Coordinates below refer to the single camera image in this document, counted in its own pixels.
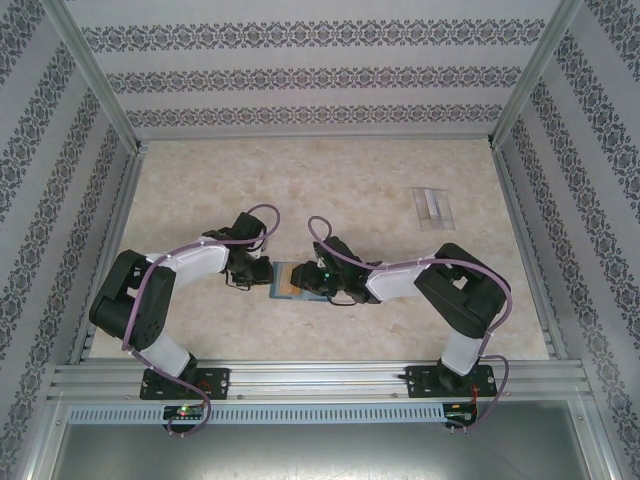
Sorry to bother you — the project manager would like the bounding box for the clear plastic card box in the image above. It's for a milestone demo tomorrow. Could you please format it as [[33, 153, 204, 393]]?
[[412, 187, 457, 232]]

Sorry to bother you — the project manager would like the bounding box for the left circuit board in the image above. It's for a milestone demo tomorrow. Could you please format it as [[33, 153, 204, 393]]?
[[163, 405, 204, 420]]

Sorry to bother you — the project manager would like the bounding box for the grey metal sheet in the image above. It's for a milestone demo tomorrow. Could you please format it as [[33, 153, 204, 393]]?
[[49, 422, 601, 480]]

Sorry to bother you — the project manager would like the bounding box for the aluminium mounting rail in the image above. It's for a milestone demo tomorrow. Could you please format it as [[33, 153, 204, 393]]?
[[47, 357, 589, 401]]

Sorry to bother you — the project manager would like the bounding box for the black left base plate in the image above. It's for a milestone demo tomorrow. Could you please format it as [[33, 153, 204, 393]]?
[[139, 368, 231, 401]]

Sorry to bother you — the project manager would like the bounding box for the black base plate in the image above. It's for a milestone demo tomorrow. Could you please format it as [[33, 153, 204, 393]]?
[[405, 364, 500, 400], [139, 368, 231, 401]]

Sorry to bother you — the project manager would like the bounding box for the aluminium back rail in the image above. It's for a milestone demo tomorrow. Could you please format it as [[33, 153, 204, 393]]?
[[134, 133, 496, 146]]

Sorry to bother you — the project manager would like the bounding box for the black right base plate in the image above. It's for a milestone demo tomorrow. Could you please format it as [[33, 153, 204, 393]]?
[[405, 364, 500, 400]]

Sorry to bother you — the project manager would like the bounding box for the aluminium side rail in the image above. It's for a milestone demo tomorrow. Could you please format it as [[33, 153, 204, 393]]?
[[67, 142, 151, 364], [492, 144, 564, 360]]

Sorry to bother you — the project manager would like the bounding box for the slotted cable duct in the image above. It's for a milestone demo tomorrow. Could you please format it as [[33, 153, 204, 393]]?
[[67, 403, 446, 424]]

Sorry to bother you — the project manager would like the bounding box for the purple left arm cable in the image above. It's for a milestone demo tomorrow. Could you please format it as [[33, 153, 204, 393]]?
[[121, 203, 282, 440]]

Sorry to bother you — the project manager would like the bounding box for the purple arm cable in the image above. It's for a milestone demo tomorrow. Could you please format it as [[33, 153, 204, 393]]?
[[121, 203, 282, 440], [307, 215, 514, 434]]

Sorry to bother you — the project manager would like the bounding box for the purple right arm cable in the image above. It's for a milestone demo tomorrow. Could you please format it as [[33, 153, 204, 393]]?
[[307, 215, 514, 434]]

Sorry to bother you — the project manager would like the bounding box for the aluminium frame post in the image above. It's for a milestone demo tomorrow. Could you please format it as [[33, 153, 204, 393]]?
[[42, 0, 146, 154], [487, 0, 586, 149]]

